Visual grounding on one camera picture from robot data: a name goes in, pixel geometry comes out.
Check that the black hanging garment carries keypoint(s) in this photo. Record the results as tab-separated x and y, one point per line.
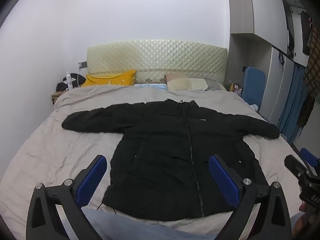
305	32

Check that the yellow pillow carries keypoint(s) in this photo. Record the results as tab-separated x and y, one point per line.
110	80

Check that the black bag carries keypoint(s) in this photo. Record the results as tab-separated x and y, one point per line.
61	86

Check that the person's right hand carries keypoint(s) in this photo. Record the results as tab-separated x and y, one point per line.
301	220

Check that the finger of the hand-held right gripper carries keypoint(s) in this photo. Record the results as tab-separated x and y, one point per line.
296	165
308	156

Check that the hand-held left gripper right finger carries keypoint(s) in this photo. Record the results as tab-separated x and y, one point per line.
223	180

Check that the bed with grey sheet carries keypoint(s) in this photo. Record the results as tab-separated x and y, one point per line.
62	142

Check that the dark wall socket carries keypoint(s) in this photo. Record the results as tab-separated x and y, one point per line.
82	65

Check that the white and grey wardrobe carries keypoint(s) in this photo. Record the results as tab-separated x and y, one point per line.
265	17

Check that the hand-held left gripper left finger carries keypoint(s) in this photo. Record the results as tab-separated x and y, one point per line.
92	180

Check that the small white cloth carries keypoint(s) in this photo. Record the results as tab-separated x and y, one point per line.
255	107

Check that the cluster of small bottles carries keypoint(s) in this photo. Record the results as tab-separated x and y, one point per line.
233	87

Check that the beige pillow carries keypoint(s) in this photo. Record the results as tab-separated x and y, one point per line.
177	83

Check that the cream quilted headboard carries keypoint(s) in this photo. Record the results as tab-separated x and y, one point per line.
155	57

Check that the light blue printed cloth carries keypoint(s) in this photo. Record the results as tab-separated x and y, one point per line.
150	86

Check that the wooden nightstand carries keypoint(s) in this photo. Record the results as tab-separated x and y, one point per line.
58	97

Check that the grey pillow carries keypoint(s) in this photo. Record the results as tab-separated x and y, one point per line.
216	85

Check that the brown patterned hanging garment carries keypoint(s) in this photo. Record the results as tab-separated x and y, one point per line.
312	75

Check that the black puffer jacket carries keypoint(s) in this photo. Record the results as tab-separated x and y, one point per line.
162	155

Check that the blue curtain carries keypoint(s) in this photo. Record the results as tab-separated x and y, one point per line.
291	100

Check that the cream pillow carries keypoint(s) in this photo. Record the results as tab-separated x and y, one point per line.
198	84

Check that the white bottle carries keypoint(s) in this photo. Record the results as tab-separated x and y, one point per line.
68	80

